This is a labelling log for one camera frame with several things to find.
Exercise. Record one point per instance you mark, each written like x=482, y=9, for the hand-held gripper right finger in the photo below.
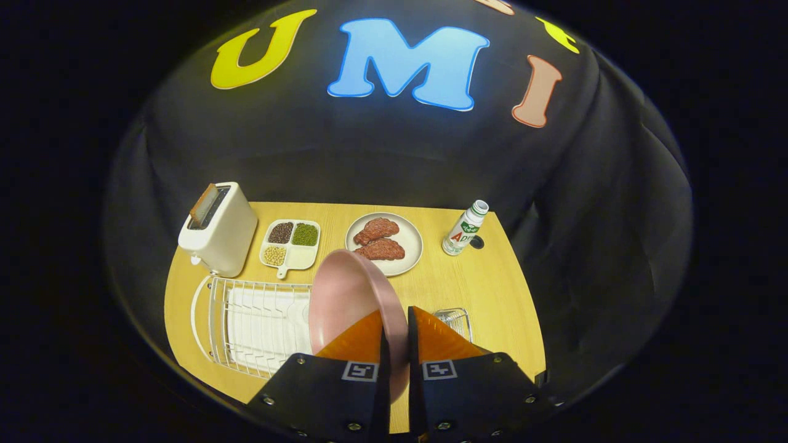
x=414, y=381

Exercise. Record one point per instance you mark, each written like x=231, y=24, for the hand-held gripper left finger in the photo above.
x=385, y=394

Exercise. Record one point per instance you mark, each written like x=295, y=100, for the pink plate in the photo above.
x=345, y=301

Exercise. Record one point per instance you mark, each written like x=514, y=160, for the beige plate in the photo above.
x=411, y=243

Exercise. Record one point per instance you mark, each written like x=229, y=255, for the reddish meat piece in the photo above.
x=381, y=250
x=377, y=229

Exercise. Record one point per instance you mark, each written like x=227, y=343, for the white drip tray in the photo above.
x=265, y=326

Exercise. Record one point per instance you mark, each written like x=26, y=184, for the white drink bottle green cap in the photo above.
x=462, y=232

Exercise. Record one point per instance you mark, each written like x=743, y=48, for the white divided tray with beans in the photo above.
x=294, y=256

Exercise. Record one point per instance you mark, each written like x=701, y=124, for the white toaster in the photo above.
x=225, y=240

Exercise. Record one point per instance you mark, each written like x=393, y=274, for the toast slice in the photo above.
x=202, y=204

